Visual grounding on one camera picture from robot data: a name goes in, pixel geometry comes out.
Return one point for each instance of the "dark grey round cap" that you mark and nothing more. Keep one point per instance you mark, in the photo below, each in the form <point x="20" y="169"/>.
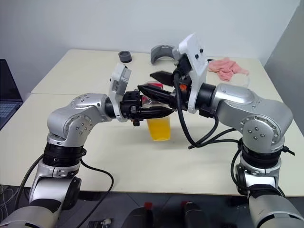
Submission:
<point x="125" y="57"/>

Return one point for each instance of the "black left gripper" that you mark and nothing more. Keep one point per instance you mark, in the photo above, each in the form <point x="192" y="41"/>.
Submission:
<point x="131" y="104"/>

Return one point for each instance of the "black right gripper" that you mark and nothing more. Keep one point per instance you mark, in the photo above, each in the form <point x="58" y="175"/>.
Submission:
<point x="185" y="78"/>

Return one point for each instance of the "small black and white device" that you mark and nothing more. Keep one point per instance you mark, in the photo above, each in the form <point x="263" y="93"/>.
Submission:
<point x="99" y="223"/>

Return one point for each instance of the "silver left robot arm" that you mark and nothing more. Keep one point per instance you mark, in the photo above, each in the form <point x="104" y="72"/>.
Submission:
<point x="71" y="114"/>

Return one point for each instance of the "grey curved plastic shell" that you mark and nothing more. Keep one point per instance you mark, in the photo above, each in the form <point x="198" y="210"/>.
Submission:
<point x="162" y="51"/>

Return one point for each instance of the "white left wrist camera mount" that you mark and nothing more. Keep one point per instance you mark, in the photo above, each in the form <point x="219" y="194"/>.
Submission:
<point x="120" y="80"/>

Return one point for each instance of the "dark rounded shape red tab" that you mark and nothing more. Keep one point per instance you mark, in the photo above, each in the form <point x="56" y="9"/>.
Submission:
<point x="193" y="215"/>
<point x="140" y="215"/>

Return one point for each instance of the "pink crumpled cloth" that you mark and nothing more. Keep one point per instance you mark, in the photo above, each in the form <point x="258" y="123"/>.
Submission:
<point x="225" y="69"/>

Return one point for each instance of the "clear bottle with orange drink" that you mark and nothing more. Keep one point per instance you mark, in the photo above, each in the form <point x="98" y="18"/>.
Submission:
<point x="159" y="129"/>

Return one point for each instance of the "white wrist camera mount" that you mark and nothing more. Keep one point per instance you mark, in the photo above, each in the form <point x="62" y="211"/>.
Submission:
<point x="120" y="80"/>
<point x="194" y="52"/>

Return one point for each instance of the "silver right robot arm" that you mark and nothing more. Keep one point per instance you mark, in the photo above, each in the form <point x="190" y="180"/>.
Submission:
<point x="249" y="107"/>

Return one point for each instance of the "dark laptop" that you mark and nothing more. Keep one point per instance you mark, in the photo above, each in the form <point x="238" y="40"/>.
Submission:
<point x="8" y="95"/>

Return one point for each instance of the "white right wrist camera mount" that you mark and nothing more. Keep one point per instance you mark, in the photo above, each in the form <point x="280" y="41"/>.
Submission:
<point x="194" y="52"/>

